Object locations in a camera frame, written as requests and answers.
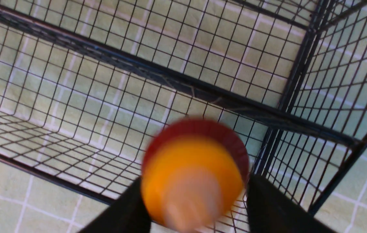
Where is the small red sauce bottle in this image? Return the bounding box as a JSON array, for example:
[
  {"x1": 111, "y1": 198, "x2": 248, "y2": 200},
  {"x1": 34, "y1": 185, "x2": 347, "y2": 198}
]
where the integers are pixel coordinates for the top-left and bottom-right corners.
[{"x1": 141, "y1": 117, "x2": 249, "y2": 233}]

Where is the green checkered tablecloth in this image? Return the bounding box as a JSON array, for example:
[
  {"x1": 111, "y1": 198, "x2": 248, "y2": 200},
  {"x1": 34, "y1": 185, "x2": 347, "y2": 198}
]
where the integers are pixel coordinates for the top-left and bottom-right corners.
[{"x1": 0, "y1": 0, "x2": 367, "y2": 233}]

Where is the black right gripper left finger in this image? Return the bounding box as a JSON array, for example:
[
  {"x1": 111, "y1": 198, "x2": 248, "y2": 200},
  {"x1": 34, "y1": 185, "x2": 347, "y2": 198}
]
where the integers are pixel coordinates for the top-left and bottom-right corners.
[{"x1": 80, "y1": 177, "x2": 151, "y2": 233}]

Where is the black wire mesh shelf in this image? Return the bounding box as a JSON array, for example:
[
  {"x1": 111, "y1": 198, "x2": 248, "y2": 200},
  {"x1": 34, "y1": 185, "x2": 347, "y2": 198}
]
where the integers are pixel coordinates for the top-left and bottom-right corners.
[{"x1": 0, "y1": 0, "x2": 367, "y2": 233}]

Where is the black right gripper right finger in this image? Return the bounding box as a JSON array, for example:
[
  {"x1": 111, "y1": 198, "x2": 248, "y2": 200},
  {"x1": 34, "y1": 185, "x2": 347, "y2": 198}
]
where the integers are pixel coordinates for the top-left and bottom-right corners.
[{"x1": 246, "y1": 174, "x2": 334, "y2": 233}]

